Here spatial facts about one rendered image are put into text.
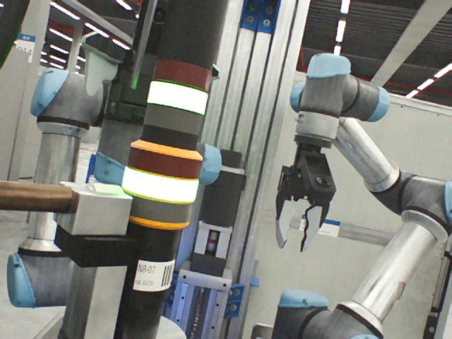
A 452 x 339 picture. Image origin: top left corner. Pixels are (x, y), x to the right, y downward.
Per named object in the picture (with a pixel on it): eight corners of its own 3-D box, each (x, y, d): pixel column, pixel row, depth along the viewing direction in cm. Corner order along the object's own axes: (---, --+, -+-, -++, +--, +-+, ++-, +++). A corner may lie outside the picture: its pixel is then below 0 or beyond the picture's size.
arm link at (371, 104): (354, 87, 94) (318, 73, 89) (397, 87, 85) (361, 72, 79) (346, 121, 95) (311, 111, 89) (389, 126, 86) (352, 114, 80)
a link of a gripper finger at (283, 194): (291, 224, 81) (307, 181, 80) (293, 226, 79) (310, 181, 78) (268, 215, 80) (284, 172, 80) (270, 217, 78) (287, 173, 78)
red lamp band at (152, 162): (150, 174, 23) (155, 152, 23) (113, 161, 26) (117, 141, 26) (212, 182, 26) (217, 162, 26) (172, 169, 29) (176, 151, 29)
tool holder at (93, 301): (58, 407, 20) (97, 203, 20) (15, 336, 25) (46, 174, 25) (206, 369, 26) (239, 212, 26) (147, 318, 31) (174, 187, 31)
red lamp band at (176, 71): (172, 80, 23) (176, 58, 23) (141, 79, 26) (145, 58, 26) (219, 94, 25) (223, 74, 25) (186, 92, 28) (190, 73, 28)
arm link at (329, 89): (364, 63, 79) (332, 49, 74) (351, 121, 80) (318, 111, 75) (332, 64, 86) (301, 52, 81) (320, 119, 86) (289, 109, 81)
